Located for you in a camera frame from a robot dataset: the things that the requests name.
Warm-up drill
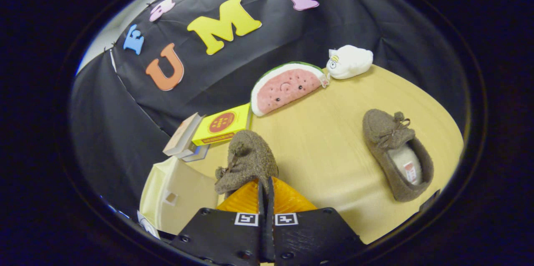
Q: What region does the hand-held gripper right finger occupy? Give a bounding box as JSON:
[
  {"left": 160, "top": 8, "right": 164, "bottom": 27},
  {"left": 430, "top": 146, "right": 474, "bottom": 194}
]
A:
[{"left": 266, "top": 176, "right": 366, "bottom": 266}]

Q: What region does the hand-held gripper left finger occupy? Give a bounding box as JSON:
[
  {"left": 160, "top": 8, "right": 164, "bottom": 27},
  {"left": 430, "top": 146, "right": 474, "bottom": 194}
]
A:
[{"left": 170, "top": 178, "right": 267, "bottom": 266}]

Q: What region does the cream storage box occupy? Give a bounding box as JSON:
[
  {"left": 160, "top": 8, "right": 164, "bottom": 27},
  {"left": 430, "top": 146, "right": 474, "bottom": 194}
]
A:
[{"left": 139, "top": 156, "right": 220, "bottom": 236}]

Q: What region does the brown fuzzy shoe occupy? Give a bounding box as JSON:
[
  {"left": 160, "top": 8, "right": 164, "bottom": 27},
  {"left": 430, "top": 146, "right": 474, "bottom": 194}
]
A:
[
  {"left": 362, "top": 109, "right": 435, "bottom": 203},
  {"left": 214, "top": 130, "right": 279, "bottom": 198}
]

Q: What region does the blue book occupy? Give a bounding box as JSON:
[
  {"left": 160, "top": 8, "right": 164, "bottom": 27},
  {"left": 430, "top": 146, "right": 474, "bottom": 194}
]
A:
[{"left": 182, "top": 144, "right": 210, "bottom": 163}]

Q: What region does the grey book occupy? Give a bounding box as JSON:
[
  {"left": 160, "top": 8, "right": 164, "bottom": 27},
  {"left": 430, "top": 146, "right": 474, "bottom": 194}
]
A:
[{"left": 177, "top": 117, "right": 207, "bottom": 159}]

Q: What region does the yellow book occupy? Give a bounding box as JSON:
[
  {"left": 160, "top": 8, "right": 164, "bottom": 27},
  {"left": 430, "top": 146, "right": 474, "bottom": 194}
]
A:
[{"left": 192, "top": 103, "right": 252, "bottom": 146}]

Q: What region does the watermelon slice plush toy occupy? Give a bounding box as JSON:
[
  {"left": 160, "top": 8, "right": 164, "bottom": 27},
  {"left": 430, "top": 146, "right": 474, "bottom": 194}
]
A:
[{"left": 250, "top": 61, "right": 330, "bottom": 117}]

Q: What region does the white plush toy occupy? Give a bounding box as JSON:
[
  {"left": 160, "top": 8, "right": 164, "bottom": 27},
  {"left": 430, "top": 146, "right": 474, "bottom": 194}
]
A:
[{"left": 326, "top": 45, "right": 374, "bottom": 80}]

